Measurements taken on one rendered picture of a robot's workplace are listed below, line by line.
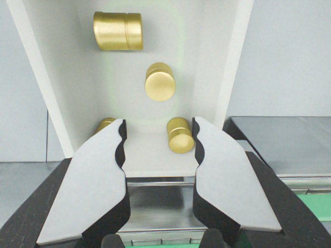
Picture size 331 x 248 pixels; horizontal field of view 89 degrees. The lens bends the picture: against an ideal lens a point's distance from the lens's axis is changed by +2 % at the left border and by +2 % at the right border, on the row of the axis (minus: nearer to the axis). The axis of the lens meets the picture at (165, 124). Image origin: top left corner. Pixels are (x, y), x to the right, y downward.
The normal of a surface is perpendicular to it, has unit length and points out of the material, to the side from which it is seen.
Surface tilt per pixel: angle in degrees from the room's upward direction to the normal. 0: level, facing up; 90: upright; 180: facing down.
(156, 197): 90
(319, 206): 90
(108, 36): 9
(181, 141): 0
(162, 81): 0
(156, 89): 0
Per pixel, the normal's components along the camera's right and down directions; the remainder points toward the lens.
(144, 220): 0.03, -0.86
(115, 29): 0.07, 0.39
